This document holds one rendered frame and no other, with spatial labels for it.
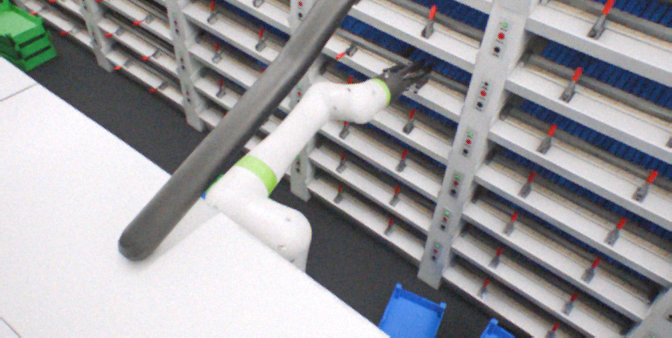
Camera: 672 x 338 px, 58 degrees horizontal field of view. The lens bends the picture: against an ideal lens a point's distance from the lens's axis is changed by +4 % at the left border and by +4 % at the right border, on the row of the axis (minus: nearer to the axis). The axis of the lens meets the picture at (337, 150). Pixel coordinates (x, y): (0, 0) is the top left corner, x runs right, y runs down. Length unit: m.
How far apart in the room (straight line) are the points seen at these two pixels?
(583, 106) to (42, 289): 1.45
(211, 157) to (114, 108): 2.86
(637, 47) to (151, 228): 1.33
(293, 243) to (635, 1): 1.00
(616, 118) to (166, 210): 1.40
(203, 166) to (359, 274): 2.09
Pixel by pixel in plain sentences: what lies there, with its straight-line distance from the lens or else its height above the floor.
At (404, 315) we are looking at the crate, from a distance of 2.41.
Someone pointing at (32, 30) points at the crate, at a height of 0.20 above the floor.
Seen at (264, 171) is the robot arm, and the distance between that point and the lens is 1.48.
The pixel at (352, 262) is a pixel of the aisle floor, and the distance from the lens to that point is 2.51.
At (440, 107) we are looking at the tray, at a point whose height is 0.88.
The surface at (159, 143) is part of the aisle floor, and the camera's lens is 3.02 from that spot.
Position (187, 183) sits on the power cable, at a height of 1.76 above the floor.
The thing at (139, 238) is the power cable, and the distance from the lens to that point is 0.41.
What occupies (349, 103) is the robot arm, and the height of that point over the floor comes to 1.05.
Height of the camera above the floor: 2.07
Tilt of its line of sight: 45 degrees down
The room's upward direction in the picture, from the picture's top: 5 degrees clockwise
